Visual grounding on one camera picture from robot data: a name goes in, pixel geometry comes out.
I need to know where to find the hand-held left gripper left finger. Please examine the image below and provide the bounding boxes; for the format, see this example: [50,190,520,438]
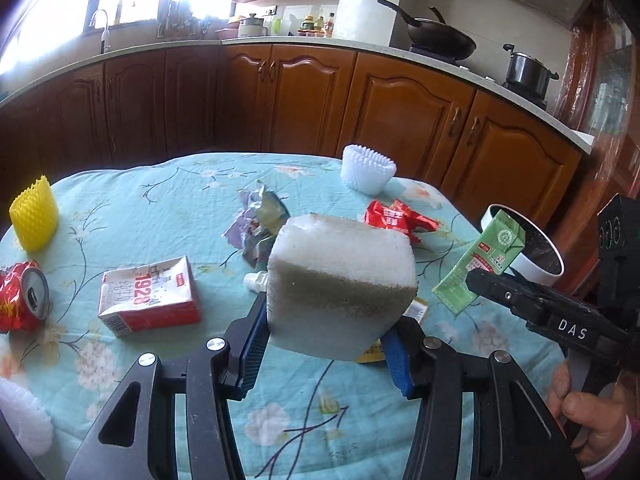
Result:
[65,292,271,480]

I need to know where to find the black wok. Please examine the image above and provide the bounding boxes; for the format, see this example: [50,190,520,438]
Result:
[377,0,478,61]

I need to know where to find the yellow foam fruit net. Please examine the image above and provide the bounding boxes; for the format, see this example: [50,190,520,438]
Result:
[9,175,60,253]

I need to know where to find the wooden lower cabinets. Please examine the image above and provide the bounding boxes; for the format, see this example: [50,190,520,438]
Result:
[0,42,586,233]

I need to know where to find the black gas stove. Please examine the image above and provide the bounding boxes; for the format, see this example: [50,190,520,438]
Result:
[407,42,549,110]

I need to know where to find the red and white carton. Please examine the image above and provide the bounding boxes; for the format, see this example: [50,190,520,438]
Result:
[98,255,203,337]

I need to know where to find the red snack wrapper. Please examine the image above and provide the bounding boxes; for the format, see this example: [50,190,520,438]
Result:
[363,199,442,245]

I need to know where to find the white bin with black bag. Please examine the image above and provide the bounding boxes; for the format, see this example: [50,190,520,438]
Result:
[481,203,566,289]

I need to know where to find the chrome faucet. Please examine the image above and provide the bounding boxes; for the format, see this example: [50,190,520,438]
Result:
[90,9,114,55]

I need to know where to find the white foam fruit net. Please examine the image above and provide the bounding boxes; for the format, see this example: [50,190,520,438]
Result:
[341,144,399,196]
[0,375,55,459]

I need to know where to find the crushed red can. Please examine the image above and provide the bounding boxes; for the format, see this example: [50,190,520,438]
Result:
[0,260,51,335]

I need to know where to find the steel cooking pot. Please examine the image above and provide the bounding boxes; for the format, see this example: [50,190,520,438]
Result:
[502,43,560,99]

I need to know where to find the yellow packet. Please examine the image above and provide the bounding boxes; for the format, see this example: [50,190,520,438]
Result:
[356,297,429,365]

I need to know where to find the white foam block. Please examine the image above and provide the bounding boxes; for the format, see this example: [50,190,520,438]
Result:
[266,213,419,364]

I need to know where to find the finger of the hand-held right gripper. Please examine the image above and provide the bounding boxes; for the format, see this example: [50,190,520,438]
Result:
[466,267,567,329]

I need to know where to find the white electric cooker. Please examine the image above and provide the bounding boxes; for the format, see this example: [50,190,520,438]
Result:
[237,13,270,39]

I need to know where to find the dish rack with utensils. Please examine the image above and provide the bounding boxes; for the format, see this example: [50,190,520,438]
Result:
[157,0,221,40]

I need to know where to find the green drink carton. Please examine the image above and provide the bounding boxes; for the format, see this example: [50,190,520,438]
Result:
[432,209,527,317]

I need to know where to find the small white bottle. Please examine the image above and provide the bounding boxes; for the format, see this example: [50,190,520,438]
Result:
[244,270,271,295]

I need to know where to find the crumpled silver wrapper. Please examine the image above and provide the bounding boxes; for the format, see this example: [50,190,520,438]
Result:
[222,183,291,269]

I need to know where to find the person's right hand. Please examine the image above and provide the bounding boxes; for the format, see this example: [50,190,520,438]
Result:
[547,361,636,467]

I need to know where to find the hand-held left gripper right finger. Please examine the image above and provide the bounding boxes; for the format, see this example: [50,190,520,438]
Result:
[382,317,586,480]

